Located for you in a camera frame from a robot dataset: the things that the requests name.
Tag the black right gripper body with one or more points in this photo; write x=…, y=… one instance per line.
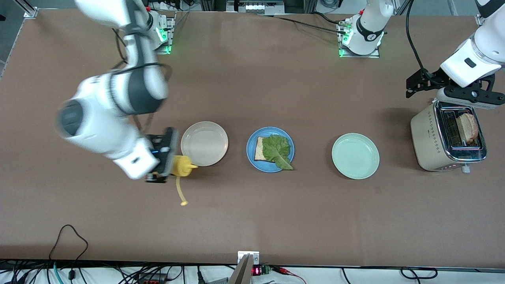
x=161, y=152

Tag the yellow squeeze bottle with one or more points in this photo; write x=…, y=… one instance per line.
x=182, y=165

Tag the toasted bread slice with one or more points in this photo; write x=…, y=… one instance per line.
x=259, y=149
x=469, y=128

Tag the green lettuce leaf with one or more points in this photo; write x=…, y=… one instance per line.
x=278, y=150

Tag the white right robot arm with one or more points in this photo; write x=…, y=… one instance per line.
x=102, y=114

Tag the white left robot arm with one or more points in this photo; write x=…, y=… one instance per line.
x=371, y=23

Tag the beige round plate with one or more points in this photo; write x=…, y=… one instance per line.
x=204, y=143

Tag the blue round plate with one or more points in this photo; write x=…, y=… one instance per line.
x=252, y=165

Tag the pale green round plate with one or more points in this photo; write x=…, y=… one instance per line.
x=355, y=156

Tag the beige chrome toaster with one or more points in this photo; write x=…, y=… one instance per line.
x=428, y=138

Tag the circuit board red display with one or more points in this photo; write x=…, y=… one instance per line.
x=257, y=270

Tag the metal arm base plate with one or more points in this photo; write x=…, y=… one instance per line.
x=169, y=43
x=359, y=56

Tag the metal table corner bracket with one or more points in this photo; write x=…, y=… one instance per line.
x=30, y=12
x=482, y=19

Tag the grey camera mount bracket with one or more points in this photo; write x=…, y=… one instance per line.
x=246, y=272

